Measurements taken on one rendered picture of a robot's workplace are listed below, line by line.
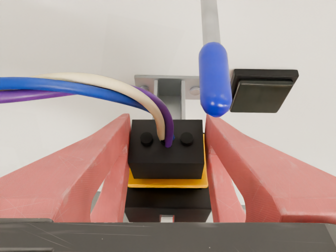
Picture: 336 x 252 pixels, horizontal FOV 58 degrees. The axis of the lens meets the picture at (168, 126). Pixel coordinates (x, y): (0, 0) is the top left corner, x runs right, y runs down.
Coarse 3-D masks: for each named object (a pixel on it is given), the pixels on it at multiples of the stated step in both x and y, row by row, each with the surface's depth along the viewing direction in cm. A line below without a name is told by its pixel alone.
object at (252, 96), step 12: (240, 72) 19; (252, 72) 19; (264, 72) 19; (276, 72) 19; (288, 72) 19; (240, 84) 19; (252, 84) 19; (264, 84) 19; (276, 84) 19; (288, 84) 19; (240, 96) 20; (252, 96) 20; (264, 96) 20; (276, 96) 20; (240, 108) 21; (252, 108) 21; (264, 108) 21; (276, 108) 21
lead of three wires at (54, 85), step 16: (0, 80) 7; (16, 80) 7; (32, 80) 7; (48, 80) 7; (64, 80) 8; (80, 80) 8; (96, 80) 8; (112, 80) 8; (0, 96) 7; (16, 96) 7; (32, 96) 7; (48, 96) 8; (96, 96) 8; (112, 96) 8; (128, 96) 9; (144, 96) 9; (160, 112) 10; (160, 128) 11
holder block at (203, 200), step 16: (128, 192) 14; (144, 192) 14; (160, 192) 14; (176, 192) 14; (192, 192) 14; (208, 192) 14; (128, 208) 14; (144, 208) 14; (160, 208) 14; (176, 208) 14; (192, 208) 14; (208, 208) 14
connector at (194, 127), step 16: (144, 128) 13; (176, 128) 13; (192, 128) 13; (144, 144) 12; (160, 144) 12; (176, 144) 12; (192, 144) 12; (128, 160) 12; (144, 160) 12; (160, 160) 12; (176, 160) 12; (192, 160) 12; (144, 176) 13; (160, 176) 13; (176, 176) 13; (192, 176) 13
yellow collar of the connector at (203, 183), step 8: (128, 184) 13; (136, 184) 13; (144, 184) 13; (152, 184) 13; (160, 184) 13; (168, 184) 13; (176, 184) 13; (184, 184) 13; (192, 184) 13; (200, 184) 13
